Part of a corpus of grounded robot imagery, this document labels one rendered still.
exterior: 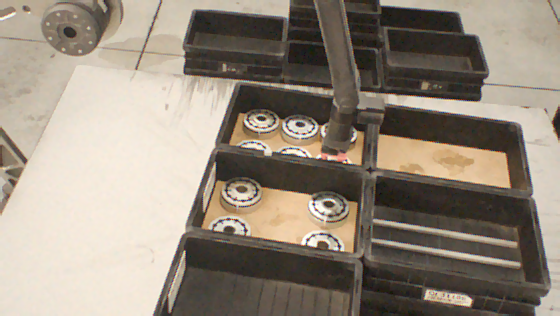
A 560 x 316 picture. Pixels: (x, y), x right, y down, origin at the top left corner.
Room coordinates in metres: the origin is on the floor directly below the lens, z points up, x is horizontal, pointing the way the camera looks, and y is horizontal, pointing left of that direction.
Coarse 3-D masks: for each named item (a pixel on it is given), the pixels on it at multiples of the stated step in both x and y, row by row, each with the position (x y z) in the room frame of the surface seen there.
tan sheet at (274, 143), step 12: (240, 120) 1.63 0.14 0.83; (240, 132) 1.57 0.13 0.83; (360, 132) 1.63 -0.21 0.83; (276, 144) 1.53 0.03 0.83; (288, 144) 1.54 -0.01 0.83; (312, 144) 1.55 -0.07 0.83; (360, 144) 1.57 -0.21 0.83; (312, 156) 1.50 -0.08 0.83; (348, 156) 1.51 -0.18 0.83; (360, 156) 1.52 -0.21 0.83
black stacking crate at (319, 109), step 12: (240, 96) 1.66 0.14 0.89; (252, 96) 1.66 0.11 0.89; (264, 96) 1.66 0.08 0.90; (276, 96) 1.65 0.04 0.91; (288, 96) 1.65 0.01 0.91; (300, 96) 1.65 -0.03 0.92; (240, 108) 1.66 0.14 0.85; (252, 108) 1.66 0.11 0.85; (264, 108) 1.66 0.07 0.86; (276, 108) 1.65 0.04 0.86; (288, 108) 1.65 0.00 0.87; (300, 108) 1.65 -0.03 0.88; (312, 108) 1.65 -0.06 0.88; (324, 108) 1.64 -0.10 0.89; (324, 120) 1.64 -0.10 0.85; (228, 132) 1.50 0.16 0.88; (228, 144) 1.51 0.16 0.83
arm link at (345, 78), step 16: (320, 0) 1.28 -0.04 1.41; (336, 0) 1.31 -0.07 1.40; (320, 16) 1.33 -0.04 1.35; (336, 16) 1.32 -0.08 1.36; (336, 32) 1.34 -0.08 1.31; (336, 48) 1.35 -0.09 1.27; (336, 64) 1.36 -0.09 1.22; (352, 64) 1.37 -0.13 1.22; (336, 80) 1.37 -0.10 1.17; (352, 80) 1.37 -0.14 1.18; (336, 96) 1.38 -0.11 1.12; (352, 96) 1.38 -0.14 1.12
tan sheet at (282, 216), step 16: (272, 192) 1.34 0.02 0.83; (288, 192) 1.34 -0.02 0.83; (208, 208) 1.26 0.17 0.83; (224, 208) 1.26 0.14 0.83; (272, 208) 1.28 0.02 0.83; (288, 208) 1.29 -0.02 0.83; (304, 208) 1.29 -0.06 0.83; (352, 208) 1.31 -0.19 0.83; (208, 224) 1.20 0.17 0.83; (256, 224) 1.22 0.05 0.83; (272, 224) 1.22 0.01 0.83; (288, 224) 1.23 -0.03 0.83; (304, 224) 1.23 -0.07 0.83; (352, 224) 1.25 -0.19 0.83; (288, 240) 1.18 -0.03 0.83; (352, 240) 1.20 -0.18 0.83
